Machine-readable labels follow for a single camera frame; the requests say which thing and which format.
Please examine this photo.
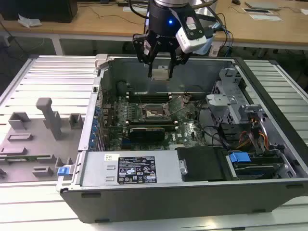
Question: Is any black drive bay cover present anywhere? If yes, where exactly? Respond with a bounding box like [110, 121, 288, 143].
[177, 146, 229, 183]

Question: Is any metal socket cover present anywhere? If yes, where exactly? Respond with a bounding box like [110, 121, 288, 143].
[163, 97, 185, 115]

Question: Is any orange yellow wire bundle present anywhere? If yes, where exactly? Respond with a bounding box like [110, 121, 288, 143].
[237, 117, 269, 150]

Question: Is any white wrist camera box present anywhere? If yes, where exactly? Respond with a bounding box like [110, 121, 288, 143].
[175, 11, 208, 54]

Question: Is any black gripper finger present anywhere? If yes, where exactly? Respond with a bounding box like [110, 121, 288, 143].
[132, 33, 161, 78]
[168, 40, 191, 79]

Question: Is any black box on desk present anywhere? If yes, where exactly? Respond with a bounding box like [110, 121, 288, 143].
[0, 0, 79, 24]

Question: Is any black round board component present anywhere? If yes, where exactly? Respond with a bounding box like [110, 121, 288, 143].
[116, 81, 128, 96]

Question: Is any silver disk bay cage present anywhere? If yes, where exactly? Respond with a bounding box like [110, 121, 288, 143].
[205, 67, 243, 124]

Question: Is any blue disk carrier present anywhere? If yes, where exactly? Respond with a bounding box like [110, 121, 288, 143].
[230, 151, 251, 167]

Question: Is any grey parts rack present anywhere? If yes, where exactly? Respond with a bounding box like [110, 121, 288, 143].
[0, 97, 85, 184]

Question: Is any green RAM stick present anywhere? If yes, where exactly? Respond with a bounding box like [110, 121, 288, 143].
[0, 155, 52, 163]

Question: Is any wooden desk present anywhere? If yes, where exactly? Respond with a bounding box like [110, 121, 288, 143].
[0, 0, 308, 51]

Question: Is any green motherboard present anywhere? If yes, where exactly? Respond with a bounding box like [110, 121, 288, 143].
[101, 92, 210, 151]

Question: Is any CPU socket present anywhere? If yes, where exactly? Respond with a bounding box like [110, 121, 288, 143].
[142, 103, 173, 121]

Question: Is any white crumpled paper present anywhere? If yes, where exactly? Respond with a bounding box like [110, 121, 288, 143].
[18, 13, 43, 28]

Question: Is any black graphics card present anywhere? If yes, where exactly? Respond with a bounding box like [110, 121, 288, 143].
[128, 127, 167, 145]

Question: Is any black internal cable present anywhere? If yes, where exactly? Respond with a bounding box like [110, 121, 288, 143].
[197, 101, 232, 148]

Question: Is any silver power supply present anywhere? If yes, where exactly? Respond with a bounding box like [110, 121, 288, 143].
[80, 151, 184, 186]

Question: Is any grey flat laptop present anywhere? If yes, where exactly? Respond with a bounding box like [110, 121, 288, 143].
[244, 1, 281, 11]

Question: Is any white paper sheet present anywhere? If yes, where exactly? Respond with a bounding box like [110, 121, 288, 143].
[249, 13, 284, 23]
[123, 6, 151, 13]

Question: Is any silver CPU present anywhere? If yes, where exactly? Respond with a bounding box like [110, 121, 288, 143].
[152, 68, 169, 81]

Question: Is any blue cable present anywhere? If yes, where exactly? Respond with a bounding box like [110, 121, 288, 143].
[222, 23, 235, 56]

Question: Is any grey case handle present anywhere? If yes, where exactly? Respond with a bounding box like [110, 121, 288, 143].
[94, 54, 114, 71]

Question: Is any black hard disk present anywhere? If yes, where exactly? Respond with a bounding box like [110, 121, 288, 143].
[234, 156, 282, 179]

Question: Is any black power supply label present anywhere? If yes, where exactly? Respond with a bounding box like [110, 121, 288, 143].
[117, 155, 156, 185]

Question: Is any black open PC case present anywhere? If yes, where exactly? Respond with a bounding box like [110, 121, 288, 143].
[55, 54, 308, 223]

